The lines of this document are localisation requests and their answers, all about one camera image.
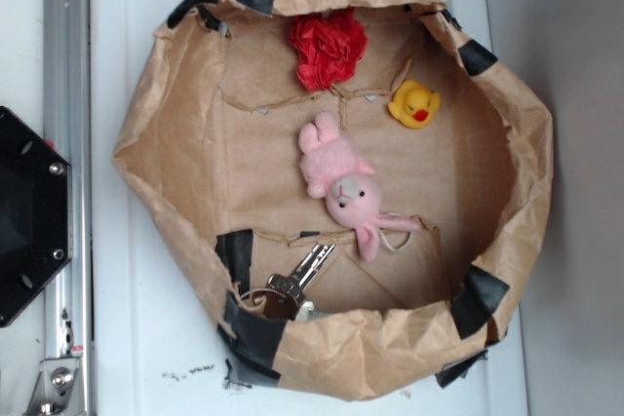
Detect pink plush bunny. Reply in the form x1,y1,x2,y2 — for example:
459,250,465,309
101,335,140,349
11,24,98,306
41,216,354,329
298,111,422,262

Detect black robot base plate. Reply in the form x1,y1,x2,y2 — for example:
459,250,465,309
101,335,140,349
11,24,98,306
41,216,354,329
0,106,70,327

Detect silver keys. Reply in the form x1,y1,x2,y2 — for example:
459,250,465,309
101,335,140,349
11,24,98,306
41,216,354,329
241,244,335,321

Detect aluminium frame rail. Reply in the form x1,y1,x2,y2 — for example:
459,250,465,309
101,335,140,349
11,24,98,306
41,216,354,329
44,0,97,415

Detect red crumpled paper flower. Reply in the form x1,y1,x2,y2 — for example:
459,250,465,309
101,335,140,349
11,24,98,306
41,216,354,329
289,8,368,92

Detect metal corner bracket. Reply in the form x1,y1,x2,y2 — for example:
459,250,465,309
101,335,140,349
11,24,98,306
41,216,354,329
23,358,86,416

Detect yellow rubber duck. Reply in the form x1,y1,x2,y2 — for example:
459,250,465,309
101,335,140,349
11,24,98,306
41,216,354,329
388,79,441,129

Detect white tray base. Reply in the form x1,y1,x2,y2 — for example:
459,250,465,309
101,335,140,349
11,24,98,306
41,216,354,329
90,0,527,415

